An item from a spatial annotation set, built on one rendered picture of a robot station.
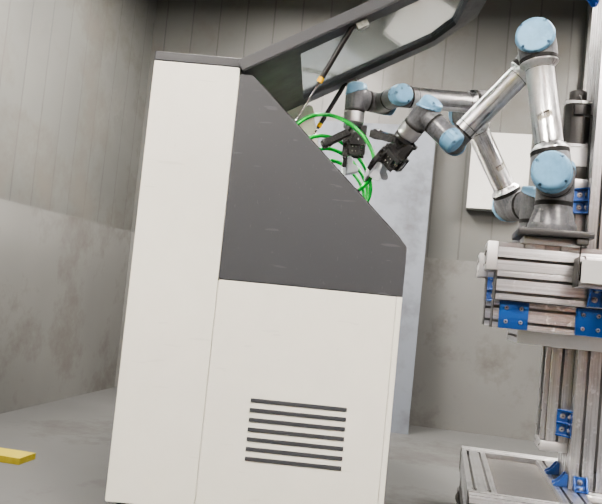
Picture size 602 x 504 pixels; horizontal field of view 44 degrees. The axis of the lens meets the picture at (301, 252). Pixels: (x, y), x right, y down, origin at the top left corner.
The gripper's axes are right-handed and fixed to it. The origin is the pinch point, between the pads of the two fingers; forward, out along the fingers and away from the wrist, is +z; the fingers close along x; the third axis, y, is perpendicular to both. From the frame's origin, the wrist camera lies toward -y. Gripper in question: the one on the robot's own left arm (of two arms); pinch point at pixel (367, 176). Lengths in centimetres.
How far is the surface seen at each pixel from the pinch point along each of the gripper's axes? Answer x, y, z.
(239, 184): -43.1, -14.5, 14.8
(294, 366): -42, 38, 43
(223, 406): -57, 34, 63
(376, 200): 195, -69, 95
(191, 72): -46, -51, -1
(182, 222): -56, -17, 32
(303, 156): -29.8, -8.8, -1.9
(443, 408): 206, 53, 164
